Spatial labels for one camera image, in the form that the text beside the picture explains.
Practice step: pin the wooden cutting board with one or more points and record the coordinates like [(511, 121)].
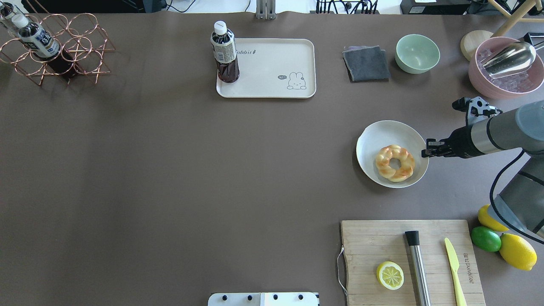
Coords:
[(368, 243)]

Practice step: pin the bottle in rack lower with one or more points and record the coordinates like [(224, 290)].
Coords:
[(7, 12)]

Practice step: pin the white camera mast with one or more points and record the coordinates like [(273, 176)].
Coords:
[(264, 299)]

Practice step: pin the yellow lemon far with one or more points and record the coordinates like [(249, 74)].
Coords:
[(486, 220)]

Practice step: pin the white plate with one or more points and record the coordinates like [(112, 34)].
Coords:
[(390, 132)]

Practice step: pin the yellow plastic knife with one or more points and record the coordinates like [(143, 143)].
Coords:
[(454, 266)]

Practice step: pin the aluminium frame post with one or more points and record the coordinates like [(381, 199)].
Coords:
[(265, 9)]

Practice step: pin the metal scoop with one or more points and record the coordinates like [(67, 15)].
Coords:
[(513, 59)]

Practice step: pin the bottle in rack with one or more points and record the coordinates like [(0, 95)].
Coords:
[(43, 45), (7, 12)]

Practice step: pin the dark drink bottle on tray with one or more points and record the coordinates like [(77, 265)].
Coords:
[(222, 40)]

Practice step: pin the yellow lemon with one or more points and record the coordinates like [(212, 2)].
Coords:
[(518, 252), (486, 220)]

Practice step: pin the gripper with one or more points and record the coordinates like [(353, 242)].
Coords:
[(458, 143)]

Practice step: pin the glazed donut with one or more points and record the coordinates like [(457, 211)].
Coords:
[(395, 163)]

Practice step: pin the cream rabbit tray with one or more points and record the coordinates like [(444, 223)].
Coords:
[(272, 68)]

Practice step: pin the grey folded cloth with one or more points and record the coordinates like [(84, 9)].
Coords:
[(366, 63)]

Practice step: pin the copper wire bottle rack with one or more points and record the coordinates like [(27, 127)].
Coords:
[(80, 35)]

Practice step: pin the yellow lemon near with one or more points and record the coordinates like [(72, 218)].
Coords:
[(518, 252)]

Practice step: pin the half lemon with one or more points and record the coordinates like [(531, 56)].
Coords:
[(390, 275)]

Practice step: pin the mint green bowl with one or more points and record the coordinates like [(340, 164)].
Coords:
[(416, 54)]

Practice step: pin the bottle in rack upper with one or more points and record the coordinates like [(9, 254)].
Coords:
[(43, 45)]

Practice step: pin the green lime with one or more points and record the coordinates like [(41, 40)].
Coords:
[(486, 239)]

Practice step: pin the wooden mug tree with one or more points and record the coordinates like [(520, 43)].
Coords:
[(470, 42)]

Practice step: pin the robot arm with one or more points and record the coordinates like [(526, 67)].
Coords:
[(520, 205)]

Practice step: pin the pink bowl with ice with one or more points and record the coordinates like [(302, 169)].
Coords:
[(506, 87)]

